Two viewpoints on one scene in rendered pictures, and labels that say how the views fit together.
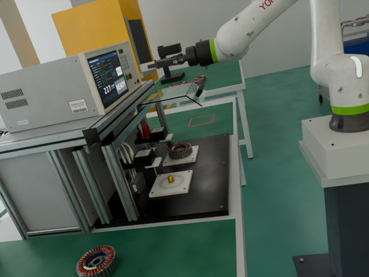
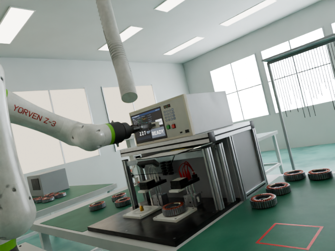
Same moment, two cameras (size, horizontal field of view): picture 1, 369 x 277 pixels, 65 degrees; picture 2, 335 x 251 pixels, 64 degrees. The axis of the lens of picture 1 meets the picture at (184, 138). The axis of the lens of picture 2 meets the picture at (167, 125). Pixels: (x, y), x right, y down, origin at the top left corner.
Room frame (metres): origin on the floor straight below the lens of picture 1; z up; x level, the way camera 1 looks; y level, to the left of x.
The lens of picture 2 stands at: (1.93, -1.04, 1.16)
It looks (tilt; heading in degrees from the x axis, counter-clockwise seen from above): 1 degrees up; 120
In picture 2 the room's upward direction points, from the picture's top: 13 degrees counter-clockwise
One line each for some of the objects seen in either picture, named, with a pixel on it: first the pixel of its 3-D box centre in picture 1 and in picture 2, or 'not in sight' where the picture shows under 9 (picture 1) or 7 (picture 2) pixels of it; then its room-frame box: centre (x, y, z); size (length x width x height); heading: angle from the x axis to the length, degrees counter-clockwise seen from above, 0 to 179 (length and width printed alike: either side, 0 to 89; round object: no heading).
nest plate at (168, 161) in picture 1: (181, 155); (175, 213); (1.23, 0.03, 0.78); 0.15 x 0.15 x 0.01; 76
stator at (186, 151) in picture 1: (180, 150); (173, 208); (1.23, 0.03, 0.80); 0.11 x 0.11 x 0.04
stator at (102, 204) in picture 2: not in sight; (97, 205); (0.46, 0.29, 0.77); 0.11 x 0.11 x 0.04
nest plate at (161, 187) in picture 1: (171, 183); (142, 211); (1.00, 0.09, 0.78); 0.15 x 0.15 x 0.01; 76
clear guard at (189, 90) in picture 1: (168, 99); (172, 158); (1.29, 0.03, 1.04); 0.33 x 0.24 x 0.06; 76
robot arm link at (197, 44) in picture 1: (204, 54); (114, 133); (1.15, -0.16, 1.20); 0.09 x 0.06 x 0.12; 166
